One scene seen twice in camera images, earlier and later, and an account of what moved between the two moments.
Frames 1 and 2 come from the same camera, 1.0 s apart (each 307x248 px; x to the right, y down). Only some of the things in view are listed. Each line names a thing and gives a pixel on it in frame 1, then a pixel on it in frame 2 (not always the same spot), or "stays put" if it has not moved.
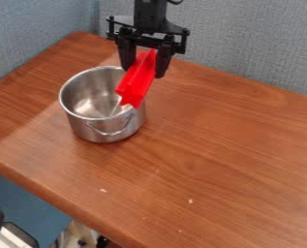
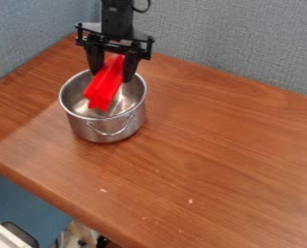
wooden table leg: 76,236 stays put
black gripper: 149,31 to 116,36
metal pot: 91,104 stays put
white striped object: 12,236 stays put
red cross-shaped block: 137,77 to 101,90
